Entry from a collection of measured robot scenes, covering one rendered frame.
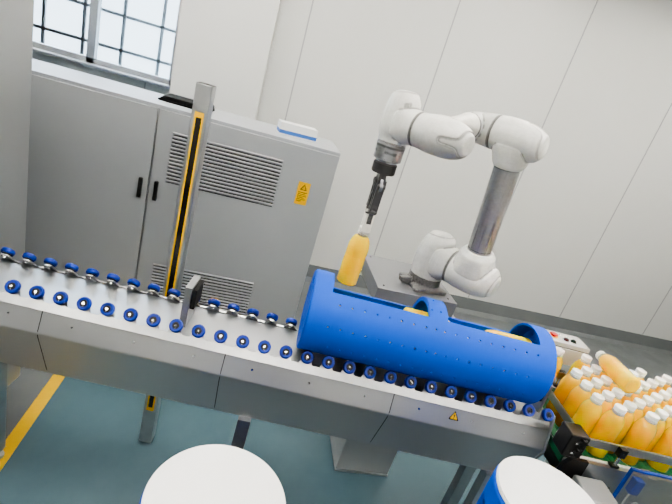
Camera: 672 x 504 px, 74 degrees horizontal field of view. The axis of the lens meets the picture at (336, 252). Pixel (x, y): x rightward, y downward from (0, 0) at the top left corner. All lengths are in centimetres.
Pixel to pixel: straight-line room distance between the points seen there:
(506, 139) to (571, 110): 306
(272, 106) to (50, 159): 179
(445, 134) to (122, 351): 122
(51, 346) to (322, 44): 306
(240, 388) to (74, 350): 56
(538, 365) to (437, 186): 291
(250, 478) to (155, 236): 216
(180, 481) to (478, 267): 138
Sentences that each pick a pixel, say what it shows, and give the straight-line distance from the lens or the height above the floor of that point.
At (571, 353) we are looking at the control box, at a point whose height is 106.
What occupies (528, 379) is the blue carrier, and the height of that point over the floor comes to 111.
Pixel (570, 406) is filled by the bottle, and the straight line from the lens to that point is 193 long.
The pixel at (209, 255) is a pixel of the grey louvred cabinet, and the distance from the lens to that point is 300.
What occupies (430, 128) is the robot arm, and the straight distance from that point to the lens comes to 129.
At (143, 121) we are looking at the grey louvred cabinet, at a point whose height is 133.
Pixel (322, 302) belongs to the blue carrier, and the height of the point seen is 118.
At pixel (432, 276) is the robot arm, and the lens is 208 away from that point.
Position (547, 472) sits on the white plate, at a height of 104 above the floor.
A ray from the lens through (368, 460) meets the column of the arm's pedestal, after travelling 259.
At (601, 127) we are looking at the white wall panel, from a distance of 502.
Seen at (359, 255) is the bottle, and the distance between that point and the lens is 145.
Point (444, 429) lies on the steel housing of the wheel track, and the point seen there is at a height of 83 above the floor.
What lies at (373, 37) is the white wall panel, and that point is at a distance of 407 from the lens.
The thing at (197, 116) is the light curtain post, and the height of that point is 158.
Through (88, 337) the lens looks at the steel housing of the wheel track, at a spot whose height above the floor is 86.
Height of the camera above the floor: 184
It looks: 20 degrees down
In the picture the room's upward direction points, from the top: 17 degrees clockwise
